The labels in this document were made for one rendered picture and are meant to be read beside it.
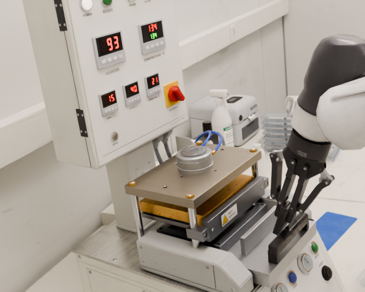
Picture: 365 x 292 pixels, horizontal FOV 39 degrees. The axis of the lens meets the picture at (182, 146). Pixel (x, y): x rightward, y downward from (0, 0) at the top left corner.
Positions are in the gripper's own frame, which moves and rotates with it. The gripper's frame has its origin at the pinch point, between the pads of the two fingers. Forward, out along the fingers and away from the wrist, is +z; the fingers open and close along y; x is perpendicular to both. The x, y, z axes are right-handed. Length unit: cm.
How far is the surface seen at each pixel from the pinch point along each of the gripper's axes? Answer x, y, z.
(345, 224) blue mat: 49, 5, 28
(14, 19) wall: 2, -84, -13
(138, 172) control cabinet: -1.8, -35.7, 7.5
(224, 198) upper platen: -1.9, -12.7, 1.4
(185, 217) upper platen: -10.1, -16.4, 4.2
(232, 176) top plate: 0.5, -13.3, -2.8
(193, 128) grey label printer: 82, -70, 44
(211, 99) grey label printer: 90, -69, 32
